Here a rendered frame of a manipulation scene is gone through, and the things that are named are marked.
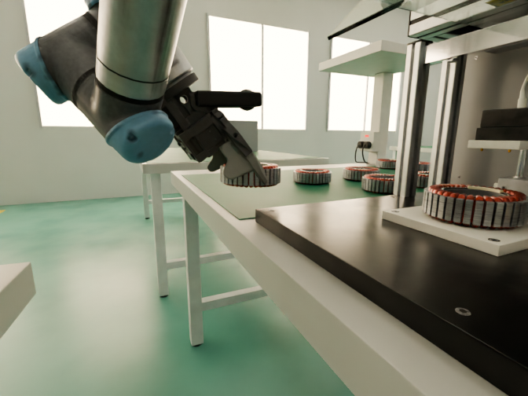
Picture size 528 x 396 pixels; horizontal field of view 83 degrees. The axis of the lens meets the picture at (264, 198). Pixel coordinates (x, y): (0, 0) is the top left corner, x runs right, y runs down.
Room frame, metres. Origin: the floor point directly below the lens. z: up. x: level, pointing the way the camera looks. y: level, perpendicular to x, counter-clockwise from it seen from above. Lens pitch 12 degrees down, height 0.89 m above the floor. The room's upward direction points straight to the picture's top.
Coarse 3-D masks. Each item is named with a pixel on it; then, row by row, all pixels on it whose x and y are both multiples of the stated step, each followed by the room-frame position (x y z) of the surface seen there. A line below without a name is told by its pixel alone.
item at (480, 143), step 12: (516, 108) 0.38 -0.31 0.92; (492, 120) 0.41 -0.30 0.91; (504, 120) 0.39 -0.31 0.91; (516, 120) 0.38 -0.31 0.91; (480, 132) 0.42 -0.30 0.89; (492, 132) 0.40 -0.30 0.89; (504, 132) 0.39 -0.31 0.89; (516, 132) 0.38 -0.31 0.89; (468, 144) 0.41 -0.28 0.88; (480, 144) 0.39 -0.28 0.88; (492, 144) 0.38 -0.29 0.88; (504, 144) 0.37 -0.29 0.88; (516, 144) 0.36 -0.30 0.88
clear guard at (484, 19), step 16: (368, 0) 0.40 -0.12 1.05; (384, 0) 0.35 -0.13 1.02; (400, 0) 0.31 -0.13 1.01; (416, 0) 0.43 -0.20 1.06; (432, 0) 0.43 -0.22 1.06; (448, 0) 0.43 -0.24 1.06; (464, 0) 0.43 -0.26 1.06; (480, 0) 0.43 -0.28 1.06; (496, 0) 0.43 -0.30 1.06; (512, 0) 0.43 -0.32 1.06; (352, 16) 0.39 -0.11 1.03; (368, 16) 0.34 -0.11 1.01; (448, 16) 0.49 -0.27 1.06; (464, 16) 0.49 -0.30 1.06; (480, 16) 0.49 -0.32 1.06; (496, 16) 0.49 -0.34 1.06; (512, 16) 0.49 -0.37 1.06; (336, 32) 0.39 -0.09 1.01
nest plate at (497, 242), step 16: (400, 208) 0.42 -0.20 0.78; (416, 208) 0.42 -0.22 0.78; (400, 224) 0.38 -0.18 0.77; (416, 224) 0.36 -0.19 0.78; (432, 224) 0.34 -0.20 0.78; (448, 224) 0.34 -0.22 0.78; (464, 240) 0.30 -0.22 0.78; (480, 240) 0.29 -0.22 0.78; (496, 240) 0.28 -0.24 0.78; (512, 240) 0.29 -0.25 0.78
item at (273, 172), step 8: (264, 168) 0.51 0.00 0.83; (272, 168) 0.52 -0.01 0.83; (224, 176) 0.51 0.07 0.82; (240, 176) 0.49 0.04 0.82; (248, 176) 0.50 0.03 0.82; (256, 176) 0.49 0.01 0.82; (272, 176) 0.51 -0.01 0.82; (232, 184) 0.50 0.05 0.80; (240, 184) 0.49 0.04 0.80; (248, 184) 0.50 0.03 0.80; (256, 184) 0.49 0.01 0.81; (272, 184) 0.51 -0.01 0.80
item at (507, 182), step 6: (498, 180) 0.45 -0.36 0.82; (504, 180) 0.45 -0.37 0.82; (510, 180) 0.44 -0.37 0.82; (516, 180) 0.43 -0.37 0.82; (522, 180) 0.43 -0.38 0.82; (498, 186) 0.45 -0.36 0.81; (504, 186) 0.44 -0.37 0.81; (510, 186) 0.44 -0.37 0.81; (516, 186) 0.43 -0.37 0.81; (522, 186) 0.42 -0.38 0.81; (522, 192) 0.42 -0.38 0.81
